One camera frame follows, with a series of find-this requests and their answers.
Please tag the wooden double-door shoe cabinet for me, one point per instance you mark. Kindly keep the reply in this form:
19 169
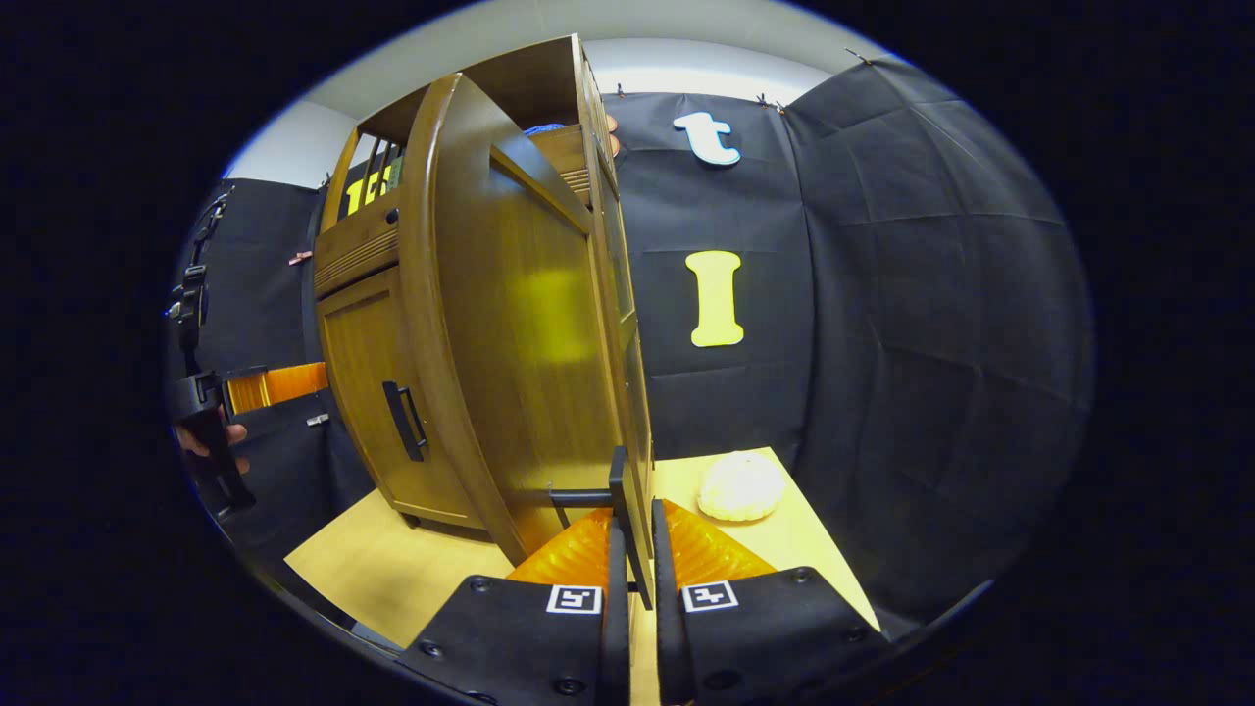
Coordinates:
529 78

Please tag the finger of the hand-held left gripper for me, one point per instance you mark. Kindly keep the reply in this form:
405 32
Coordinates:
279 385

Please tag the blue folded towel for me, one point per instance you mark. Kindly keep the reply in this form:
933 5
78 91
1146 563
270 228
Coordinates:
544 128

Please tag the wooden drawer front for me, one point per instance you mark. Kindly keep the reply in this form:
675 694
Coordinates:
353 255

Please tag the black backdrop cloth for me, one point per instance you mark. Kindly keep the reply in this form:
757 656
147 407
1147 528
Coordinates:
931 343

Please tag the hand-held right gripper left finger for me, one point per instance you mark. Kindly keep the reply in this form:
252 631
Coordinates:
617 628

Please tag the black binder clip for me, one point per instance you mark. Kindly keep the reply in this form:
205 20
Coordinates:
858 56
770 102

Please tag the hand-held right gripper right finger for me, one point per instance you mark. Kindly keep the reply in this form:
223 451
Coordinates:
667 637

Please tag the wooden shoe cabinet door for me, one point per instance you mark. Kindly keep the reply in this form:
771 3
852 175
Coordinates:
363 373
529 343

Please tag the white round fuzzy object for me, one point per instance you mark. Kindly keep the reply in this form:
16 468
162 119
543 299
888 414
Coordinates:
740 485

